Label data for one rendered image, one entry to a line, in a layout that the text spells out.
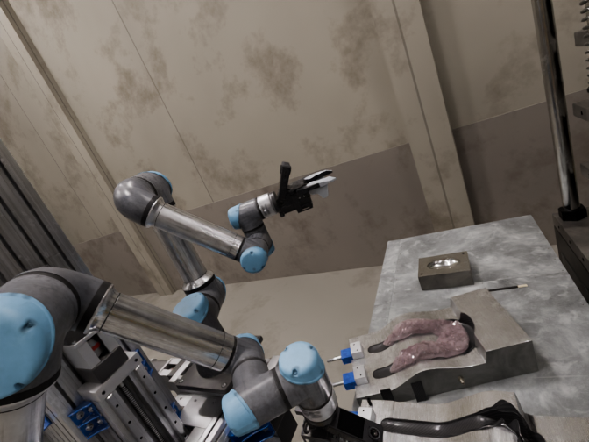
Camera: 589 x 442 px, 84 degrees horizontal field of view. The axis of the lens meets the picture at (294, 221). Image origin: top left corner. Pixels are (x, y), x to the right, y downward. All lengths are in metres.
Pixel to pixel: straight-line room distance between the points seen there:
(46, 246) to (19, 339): 0.55
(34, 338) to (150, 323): 0.21
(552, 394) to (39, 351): 1.09
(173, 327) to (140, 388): 0.44
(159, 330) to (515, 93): 2.63
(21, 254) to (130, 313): 0.43
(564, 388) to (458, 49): 2.19
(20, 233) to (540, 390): 1.37
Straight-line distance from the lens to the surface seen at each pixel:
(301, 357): 0.63
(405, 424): 1.00
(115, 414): 1.09
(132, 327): 0.69
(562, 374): 1.18
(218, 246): 0.96
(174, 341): 0.70
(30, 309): 0.56
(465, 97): 2.81
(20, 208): 1.07
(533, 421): 1.01
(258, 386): 0.65
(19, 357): 0.56
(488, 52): 2.79
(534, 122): 2.88
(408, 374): 1.09
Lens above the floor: 1.67
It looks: 17 degrees down
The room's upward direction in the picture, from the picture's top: 23 degrees counter-clockwise
